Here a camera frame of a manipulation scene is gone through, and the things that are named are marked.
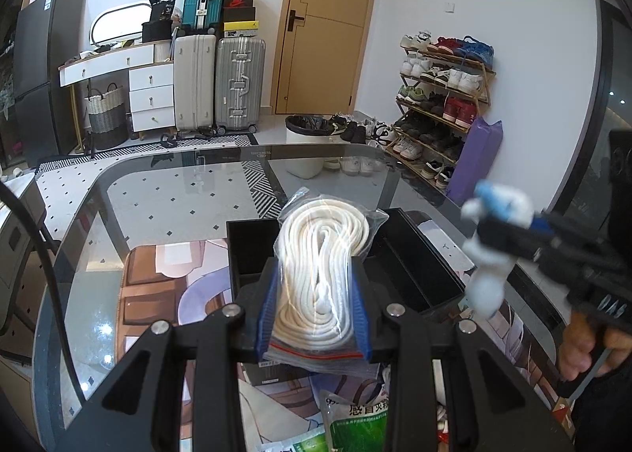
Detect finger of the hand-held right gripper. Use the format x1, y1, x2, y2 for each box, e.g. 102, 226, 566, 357
528, 212, 618, 258
475, 218, 608, 287

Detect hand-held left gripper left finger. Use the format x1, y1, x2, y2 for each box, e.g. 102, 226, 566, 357
64, 257, 280, 452

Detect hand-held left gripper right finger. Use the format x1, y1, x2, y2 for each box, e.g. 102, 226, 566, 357
350, 257, 576, 452

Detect white and blue plush toy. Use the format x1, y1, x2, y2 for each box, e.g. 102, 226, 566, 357
461, 180, 537, 321

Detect bagged white rope coil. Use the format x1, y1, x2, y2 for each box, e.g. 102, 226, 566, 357
264, 188, 391, 376

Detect green medicine packet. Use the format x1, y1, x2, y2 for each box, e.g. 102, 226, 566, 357
320, 389, 392, 452
261, 436, 329, 452

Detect person's right forearm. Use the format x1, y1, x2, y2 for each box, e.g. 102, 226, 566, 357
570, 360, 632, 452

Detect person's right hand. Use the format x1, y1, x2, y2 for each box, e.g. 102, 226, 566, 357
558, 309, 632, 384

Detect printed cartoon table mat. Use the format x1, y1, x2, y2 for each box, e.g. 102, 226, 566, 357
121, 215, 576, 452

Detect rows of assorted racked shoes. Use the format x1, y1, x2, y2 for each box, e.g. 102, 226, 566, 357
396, 30, 496, 189

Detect white trash bin black liner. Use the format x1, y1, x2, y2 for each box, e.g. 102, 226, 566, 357
285, 114, 337, 180

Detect wooden shoe rack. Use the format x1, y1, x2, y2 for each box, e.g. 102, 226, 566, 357
392, 30, 497, 192

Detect cluster of loose sneakers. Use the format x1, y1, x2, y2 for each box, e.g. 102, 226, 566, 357
323, 111, 397, 177

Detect silver suitcase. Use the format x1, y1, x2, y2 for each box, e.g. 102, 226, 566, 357
214, 36, 267, 135

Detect white suitcase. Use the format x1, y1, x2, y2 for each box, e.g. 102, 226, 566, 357
174, 32, 218, 132

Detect grey white woven basket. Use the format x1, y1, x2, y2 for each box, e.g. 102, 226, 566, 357
85, 83, 130, 151

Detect white dressing table with drawers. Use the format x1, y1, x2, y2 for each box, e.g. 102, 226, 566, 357
58, 40, 177, 133

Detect tan wooden door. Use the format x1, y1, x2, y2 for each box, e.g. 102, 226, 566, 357
270, 0, 384, 116

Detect plain black shoe box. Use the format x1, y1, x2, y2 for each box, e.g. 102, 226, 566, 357
222, 7, 258, 23

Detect black round storage box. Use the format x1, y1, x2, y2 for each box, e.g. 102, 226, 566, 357
141, 20, 175, 43

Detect black gift bag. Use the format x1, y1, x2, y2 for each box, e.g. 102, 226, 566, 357
149, 0, 178, 24

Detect dark grey refrigerator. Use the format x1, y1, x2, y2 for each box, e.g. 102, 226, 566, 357
12, 0, 88, 159

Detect oval white framed mirror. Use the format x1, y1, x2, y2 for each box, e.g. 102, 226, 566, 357
89, 0, 155, 46

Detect black cable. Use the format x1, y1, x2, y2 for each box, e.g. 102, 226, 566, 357
0, 180, 83, 406

